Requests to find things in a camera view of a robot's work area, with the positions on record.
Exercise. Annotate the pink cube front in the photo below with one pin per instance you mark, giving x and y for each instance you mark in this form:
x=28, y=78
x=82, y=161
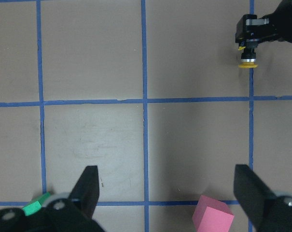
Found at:
x=211, y=215

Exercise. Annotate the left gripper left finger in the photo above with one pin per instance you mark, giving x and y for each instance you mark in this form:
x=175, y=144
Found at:
x=85, y=193

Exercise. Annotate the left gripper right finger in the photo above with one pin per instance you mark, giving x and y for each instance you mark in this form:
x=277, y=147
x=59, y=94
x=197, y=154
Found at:
x=256, y=199

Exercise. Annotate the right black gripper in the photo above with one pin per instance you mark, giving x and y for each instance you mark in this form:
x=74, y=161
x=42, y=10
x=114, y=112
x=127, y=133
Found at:
x=276, y=26

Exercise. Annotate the green cube centre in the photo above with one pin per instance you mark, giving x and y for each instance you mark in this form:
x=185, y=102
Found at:
x=35, y=204

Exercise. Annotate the yellow push button switch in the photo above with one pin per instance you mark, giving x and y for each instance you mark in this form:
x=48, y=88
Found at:
x=248, y=56

